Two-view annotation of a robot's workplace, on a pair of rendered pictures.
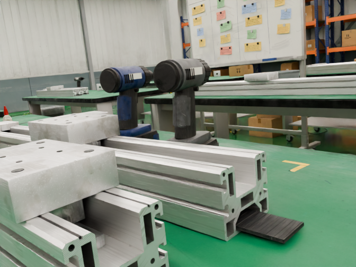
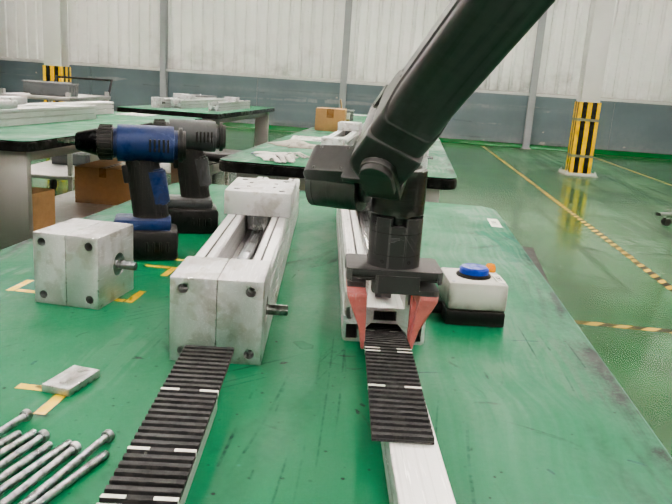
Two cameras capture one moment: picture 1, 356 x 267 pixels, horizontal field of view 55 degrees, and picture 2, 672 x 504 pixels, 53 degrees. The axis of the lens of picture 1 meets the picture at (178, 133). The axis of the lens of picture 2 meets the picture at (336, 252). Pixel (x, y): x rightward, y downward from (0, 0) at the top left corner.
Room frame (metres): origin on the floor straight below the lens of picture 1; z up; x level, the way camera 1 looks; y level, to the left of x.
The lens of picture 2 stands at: (1.43, 1.12, 1.08)
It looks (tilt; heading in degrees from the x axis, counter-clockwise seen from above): 14 degrees down; 224
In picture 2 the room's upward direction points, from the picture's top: 4 degrees clockwise
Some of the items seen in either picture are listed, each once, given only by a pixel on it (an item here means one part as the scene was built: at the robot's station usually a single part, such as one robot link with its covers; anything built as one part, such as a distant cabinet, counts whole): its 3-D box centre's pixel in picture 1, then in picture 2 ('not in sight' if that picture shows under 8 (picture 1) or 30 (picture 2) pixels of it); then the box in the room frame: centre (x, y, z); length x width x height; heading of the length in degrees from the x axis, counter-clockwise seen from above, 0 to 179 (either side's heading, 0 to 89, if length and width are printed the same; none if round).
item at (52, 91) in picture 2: not in sight; (62, 138); (-1.04, -4.54, 0.50); 1.03 x 0.55 x 1.01; 44
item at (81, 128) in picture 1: (73, 134); (262, 203); (0.68, 0.21, 0.87); 0.16 x 0.11 x 0.07; 45
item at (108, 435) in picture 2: not in sight; (69, 467); (1.23, 0.66, 0.78); 0.11 x 0.01 x 0.01; 29
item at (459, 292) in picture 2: not in sight; (465, 294); (0.66, 0.63, 0.81); 0.10 x 0.08 x 0.06; 135
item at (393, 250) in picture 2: not in sight; (394, 246); (0.87, 0.67, 0.92); 0.10 x 0.07 x 0.07; 136
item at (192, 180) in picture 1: (77, 158); (261, 231); (0.68, 0.21, 0.82); 0.80 x 0.10 x 0.09; 45
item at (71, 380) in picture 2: not in sight; (71, 380); (1.17, 0.52, 0.78); 0.05 x 0.03 x 0.01; 30
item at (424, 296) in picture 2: not in sight; (400, 309); (0.86, 0.68, 0.84); 0.07 x 0.07 x 0.09; 46
